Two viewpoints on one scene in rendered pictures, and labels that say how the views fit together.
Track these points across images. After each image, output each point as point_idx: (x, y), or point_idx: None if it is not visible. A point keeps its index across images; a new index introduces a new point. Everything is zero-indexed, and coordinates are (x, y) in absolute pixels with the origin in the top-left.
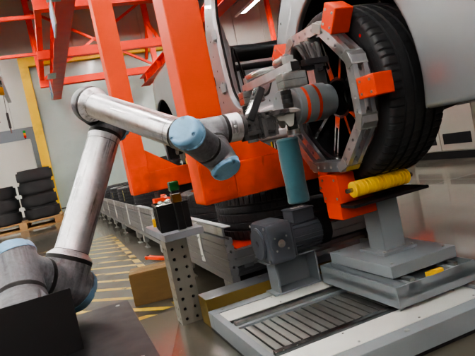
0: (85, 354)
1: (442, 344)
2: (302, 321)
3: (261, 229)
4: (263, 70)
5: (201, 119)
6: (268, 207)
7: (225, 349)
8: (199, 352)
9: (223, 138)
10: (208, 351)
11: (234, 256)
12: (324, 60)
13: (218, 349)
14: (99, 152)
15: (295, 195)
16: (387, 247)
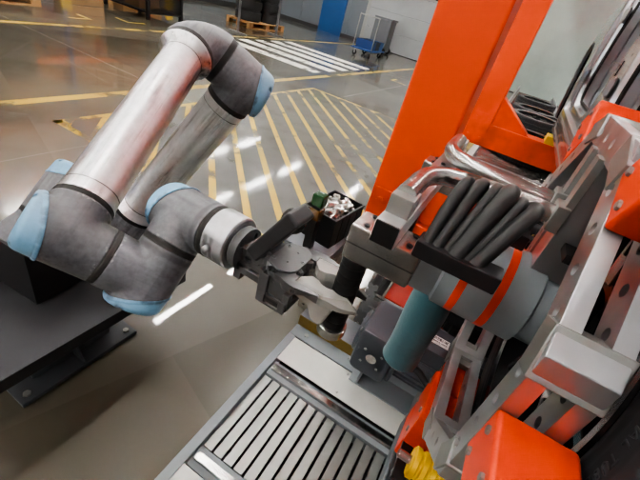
0: (16, 314)
1: None
2: (298, 443)
3: (365, 325)
4: (452, 157)
5: (173, 194)
6: None
7: (250, 373)
8: (241, 350)
9: (157, 256)
10: (245, 358)
11: (370, 302)
12: (479, 284)
13: (250, 366)
14: (194, 121)
15: (390, 352)
16: None
